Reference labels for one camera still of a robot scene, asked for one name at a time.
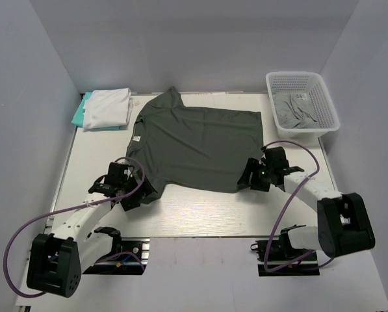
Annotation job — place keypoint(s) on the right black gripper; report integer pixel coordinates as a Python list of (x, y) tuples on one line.
[(253, 166)]

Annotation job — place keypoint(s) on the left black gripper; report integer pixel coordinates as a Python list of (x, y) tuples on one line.
[(146, 190)]

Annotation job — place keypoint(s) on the dark grey t-shirt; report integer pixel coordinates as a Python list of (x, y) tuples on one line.
[(195, 147)]

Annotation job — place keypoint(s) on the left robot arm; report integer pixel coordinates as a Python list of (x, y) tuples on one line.
[(59, 258)]

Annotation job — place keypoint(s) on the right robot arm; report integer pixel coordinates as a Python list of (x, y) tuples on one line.
[(343, 225)]

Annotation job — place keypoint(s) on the light grey t-shirt in basket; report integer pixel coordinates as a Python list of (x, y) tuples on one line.
[(294, 111)]

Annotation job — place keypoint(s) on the white plastic basket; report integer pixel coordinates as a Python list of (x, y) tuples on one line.
[(310, 85)]

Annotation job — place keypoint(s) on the folded white t-shirt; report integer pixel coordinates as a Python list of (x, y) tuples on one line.
[(107, 108)]

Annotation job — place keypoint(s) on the folded teal t-shirt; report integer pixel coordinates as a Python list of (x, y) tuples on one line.
[(78, 116)]

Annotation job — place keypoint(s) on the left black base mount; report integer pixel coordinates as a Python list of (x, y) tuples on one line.
[(130, 259)]

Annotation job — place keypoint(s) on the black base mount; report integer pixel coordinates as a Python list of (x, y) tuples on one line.
[(130, 259), (277, 257)]

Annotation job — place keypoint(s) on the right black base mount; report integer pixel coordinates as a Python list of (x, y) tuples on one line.
[(277, 257)]

